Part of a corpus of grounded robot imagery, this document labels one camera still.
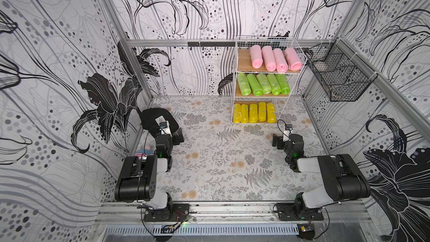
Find yellow roll front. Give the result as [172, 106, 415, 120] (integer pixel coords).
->
[249, 103, 259, 123]

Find yellow roll with label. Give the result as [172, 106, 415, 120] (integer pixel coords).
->
[233, 103, 242, 123]

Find green roll dark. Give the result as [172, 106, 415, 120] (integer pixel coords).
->
[246, 73, 263, 96]

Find green roll front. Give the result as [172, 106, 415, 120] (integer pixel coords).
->
[267, 73, 281, 95]

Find green roll sideways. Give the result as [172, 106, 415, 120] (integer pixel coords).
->
[275, 74, 291, 95]

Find pale green roll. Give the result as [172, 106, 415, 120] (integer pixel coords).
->
[256, 73, 272, 95]

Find pink roll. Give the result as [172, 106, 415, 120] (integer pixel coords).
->
[249, 45, 263, 69]
[284, 47, 303, 71]
[273, 48, 288, 73]
[262, 46, 277, 72]

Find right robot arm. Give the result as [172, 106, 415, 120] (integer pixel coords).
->
[272, 134, 371, 212]

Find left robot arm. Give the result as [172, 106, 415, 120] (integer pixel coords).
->
[114, 147, 172, 210]

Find pink plush toy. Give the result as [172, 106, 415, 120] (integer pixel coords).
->
[134, 153, 148, 161]

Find black cap with label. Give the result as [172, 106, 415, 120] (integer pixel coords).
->
[138, 108, 184, 145]

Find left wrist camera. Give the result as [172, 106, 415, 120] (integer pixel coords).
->
[159, 121, 171, 136]

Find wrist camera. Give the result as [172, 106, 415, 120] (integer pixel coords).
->
[283, 124, 293, 142]
[159, 121, 171, 136]

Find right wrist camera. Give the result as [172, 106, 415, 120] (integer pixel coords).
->
[283, 124, 293, 142]

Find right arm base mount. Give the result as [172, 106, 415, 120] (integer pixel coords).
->
[273, 203, 324, 221]

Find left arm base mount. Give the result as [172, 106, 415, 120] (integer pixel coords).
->
[143, 203, 190, 223]

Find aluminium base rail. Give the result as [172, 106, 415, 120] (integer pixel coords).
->
[95, 200, 371, 225]

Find white wire three-tier shelf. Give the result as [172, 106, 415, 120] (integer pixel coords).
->
[231, 36, 306, 124]

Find black wire wall basket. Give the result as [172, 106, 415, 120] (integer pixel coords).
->
[303, 41, 377, 102]

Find white slotted cable duct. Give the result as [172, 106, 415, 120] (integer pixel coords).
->
[105, 223, 299, 236]

